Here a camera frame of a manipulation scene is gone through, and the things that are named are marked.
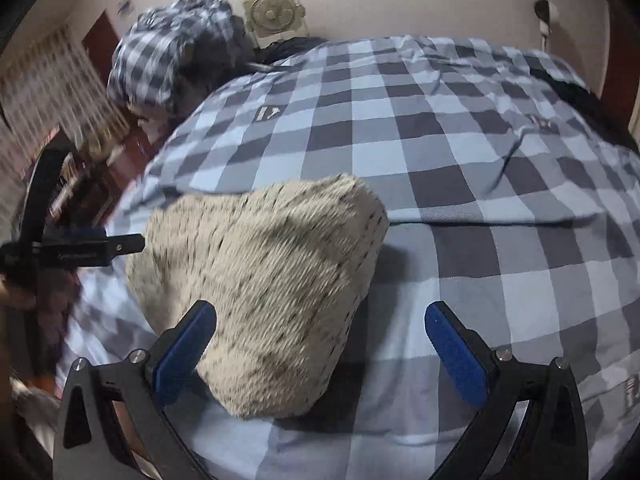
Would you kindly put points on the bundled checkered quilt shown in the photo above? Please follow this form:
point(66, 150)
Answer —
point(172, 49)

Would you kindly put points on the blue checkered bed sheet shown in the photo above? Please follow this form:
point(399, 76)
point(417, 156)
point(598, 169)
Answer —
point(503, 202)

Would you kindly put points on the beige box fan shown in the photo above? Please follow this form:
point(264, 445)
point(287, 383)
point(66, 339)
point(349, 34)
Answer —
point(269, 18)

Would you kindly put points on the white wall lamp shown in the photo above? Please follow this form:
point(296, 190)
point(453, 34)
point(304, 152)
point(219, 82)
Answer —
point(547, 15)

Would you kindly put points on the dark red door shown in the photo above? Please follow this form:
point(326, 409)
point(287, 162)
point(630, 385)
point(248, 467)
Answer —
point(100, 41)

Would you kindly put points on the cream plaid knit cardigan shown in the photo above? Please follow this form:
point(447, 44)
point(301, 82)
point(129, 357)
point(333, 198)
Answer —
point(286, 269)

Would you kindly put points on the patterned window curtain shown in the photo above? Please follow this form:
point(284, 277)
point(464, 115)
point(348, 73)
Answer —
point(53, 84)

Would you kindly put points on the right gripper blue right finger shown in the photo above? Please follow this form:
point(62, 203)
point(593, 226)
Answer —
point(552, 440)

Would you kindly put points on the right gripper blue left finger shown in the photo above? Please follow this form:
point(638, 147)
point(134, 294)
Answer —
point(90, 443)

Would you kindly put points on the black clothes by fan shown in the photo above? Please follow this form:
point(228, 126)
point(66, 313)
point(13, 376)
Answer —
point(283, 49)

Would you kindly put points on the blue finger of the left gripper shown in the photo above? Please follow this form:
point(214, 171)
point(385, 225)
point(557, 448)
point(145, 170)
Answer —
point(88, 251)

